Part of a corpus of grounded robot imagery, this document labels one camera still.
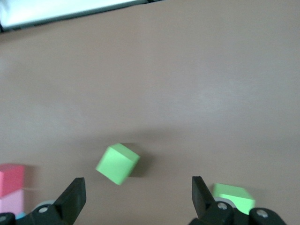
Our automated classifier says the green foam cube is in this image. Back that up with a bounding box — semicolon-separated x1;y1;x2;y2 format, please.
212;183;256;216
95;143;141;187

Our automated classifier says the light pink foam cube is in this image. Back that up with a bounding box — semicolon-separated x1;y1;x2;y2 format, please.
0;189;25;215

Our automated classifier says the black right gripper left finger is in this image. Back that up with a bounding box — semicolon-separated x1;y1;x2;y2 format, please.
16;177;87;225

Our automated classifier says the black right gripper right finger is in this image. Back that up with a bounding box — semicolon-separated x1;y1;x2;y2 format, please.
189;176;250;225

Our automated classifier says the crimson foam cube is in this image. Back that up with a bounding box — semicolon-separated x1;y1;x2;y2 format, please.
0;164;25;197

